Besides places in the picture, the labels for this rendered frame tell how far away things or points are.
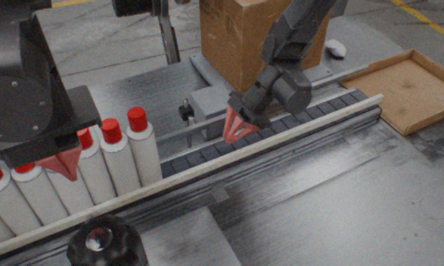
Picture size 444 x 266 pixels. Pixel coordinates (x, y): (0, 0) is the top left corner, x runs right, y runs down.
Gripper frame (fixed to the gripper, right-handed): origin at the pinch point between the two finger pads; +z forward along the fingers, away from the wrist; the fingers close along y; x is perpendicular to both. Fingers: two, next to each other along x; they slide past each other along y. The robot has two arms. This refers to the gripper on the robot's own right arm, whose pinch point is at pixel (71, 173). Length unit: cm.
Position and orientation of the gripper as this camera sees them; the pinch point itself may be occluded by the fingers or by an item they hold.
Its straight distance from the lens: 47.7
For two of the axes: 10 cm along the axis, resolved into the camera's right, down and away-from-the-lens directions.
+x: -4.6, -6.1, 6.5
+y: 8.9, -3.4, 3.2
